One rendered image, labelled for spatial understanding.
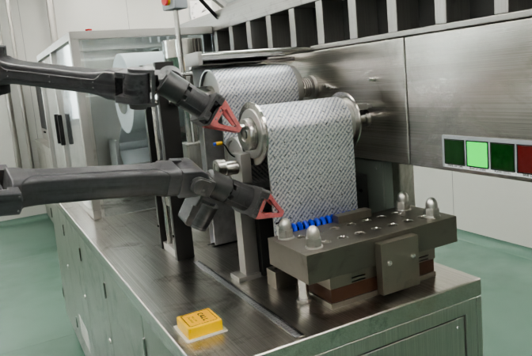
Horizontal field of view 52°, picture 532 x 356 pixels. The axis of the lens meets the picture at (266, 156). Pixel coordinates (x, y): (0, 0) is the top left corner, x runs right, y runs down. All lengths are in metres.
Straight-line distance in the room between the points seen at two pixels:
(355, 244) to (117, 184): 0.48
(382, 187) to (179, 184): 0.58
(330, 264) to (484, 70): 0.49
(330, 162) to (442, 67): 0.33
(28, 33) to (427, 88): 5.78
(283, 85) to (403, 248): 0.58
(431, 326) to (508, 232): 3.10
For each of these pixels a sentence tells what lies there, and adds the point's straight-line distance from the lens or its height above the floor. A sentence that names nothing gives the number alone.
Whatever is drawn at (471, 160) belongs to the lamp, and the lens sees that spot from 1.20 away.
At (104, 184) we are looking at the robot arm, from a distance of 1.03.
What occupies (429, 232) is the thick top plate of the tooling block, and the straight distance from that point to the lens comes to 1.26.
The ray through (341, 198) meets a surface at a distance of 1.34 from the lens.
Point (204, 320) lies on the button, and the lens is 1.11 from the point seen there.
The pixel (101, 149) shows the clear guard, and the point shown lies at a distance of 2.16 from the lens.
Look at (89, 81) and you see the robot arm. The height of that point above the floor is 1.40.
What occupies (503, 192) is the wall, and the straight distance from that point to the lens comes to 4.26.
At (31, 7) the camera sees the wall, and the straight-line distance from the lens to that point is 6.74.
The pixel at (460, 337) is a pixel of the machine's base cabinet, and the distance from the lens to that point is 1.33.
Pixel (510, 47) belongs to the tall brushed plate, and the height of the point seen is 1.39.
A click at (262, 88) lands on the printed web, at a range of 1.48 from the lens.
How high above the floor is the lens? 1.38
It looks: 8 degrees down
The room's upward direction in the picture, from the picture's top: 5 degrees counter-clockwise
